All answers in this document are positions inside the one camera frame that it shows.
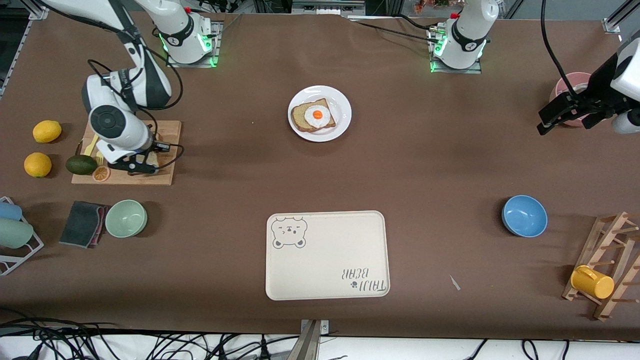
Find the green avocado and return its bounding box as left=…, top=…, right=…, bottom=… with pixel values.
left=65, top=155, right=98, bottom=176

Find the dark grey cloth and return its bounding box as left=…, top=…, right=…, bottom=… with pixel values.
left=59, top=201, right=103, bottom=249

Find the wooden mug rack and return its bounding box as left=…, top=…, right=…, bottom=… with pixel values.
left=562, top=211, right=640, bottom=321

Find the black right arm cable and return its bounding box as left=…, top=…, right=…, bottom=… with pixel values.
left=87, top=59, right=185, bottom=173

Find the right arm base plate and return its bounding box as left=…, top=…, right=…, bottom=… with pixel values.
left=166, top=20, right=222, bottom=68

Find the metal table bracket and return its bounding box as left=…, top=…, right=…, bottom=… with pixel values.
left=285, top=319, right=331, bottom=360

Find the yellow mug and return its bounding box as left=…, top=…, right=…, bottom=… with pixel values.
left=570, top=265, right=615, bottom=300

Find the black cable bundle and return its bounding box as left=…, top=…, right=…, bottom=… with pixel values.
left=0, top=307, right=301, bottom=360

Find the fried egg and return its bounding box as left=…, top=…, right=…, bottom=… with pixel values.
left=304, top=104, right=331, bottom=127

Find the bread slice under egg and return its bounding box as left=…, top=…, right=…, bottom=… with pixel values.
left=291, top=98, right=337, bottom=133

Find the blue bowl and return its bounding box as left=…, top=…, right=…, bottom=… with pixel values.
left=501, top=195, right=548, bottom=238

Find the pale green bowl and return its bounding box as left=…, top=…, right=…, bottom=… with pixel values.
left=105, top=199, right=148, bottom=238

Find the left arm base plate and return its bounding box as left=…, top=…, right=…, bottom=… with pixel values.
left=427, top=27, right=483, bottom=75

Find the grey metal equipment frame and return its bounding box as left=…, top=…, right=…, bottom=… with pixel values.
left=252, top=0, right=406, bottom=18

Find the pale green cup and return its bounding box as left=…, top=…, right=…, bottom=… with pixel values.
left=0, top=218, right=34, bottom=249

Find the wooden cutting board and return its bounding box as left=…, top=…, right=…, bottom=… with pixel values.
left=71, top=120, right=182, bottom=186

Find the black table cable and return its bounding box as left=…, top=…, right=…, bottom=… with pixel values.
left=347, top=14, right=441, bottom=43

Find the round orange fruit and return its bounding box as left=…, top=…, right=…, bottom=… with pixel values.
left=24, top=152, right=53, bottom=178

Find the pink bowl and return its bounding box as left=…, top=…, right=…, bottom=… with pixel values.
left=549, top=72, right=601, bottom=128

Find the pink cloth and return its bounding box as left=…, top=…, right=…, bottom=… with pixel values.
left=92, top=205, right=108, bottom=247

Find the aluminium frame rail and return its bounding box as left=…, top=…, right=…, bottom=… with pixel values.
left=602, top=0, right=640, bottom=35
left=20, top=0, right=50, bottom=22

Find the yellow lemon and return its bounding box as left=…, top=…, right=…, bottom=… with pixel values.
left=33, top=120, right=62, bottom=144

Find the cream bear print tray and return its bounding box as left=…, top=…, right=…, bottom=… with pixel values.
left=265, top=210, right=391, bottom=301

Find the white round plate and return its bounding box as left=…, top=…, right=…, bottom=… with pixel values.
left=288, top=85, right=352, bottom=143

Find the white wire rack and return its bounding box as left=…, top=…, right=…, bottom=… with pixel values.
left=0, top=196, right=45, bottom=276

